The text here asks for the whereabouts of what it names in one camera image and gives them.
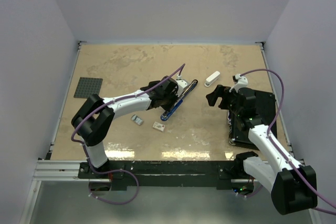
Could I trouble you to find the white stapler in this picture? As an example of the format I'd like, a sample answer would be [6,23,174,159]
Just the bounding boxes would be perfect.
[204,71,221,87]

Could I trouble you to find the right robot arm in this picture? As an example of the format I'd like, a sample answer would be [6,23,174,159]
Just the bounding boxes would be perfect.
[206,85,318,215]

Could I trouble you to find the blue black stapler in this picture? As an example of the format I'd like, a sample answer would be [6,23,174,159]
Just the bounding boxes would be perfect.
[160,79,198,122]

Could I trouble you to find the black base frame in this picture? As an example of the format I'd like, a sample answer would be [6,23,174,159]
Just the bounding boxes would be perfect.
[78,161,257,193]

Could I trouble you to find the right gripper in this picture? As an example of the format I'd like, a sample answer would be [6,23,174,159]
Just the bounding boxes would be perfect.
[206,84,242,116]

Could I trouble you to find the white staple box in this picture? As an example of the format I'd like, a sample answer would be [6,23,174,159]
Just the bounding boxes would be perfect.
[152,122,165,132]

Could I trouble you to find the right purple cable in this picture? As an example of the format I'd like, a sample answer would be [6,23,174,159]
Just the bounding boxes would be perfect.
[241,69,336,214]

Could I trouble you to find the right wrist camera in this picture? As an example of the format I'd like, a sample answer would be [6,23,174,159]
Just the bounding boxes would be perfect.
[229,74,248,92]

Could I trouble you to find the black case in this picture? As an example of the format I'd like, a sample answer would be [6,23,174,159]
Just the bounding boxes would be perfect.
[227,90,276,150]

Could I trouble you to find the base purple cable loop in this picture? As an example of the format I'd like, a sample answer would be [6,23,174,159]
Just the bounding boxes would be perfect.
[88,167,140,206]

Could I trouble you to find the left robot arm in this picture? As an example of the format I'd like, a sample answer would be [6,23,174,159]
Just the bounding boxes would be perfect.
[71,77,183,178]

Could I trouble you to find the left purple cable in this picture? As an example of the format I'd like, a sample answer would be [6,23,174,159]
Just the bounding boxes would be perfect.
[71,63,186,156]

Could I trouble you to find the grey lego baseplate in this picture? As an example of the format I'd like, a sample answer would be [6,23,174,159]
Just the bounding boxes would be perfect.
[73,77,103,99]

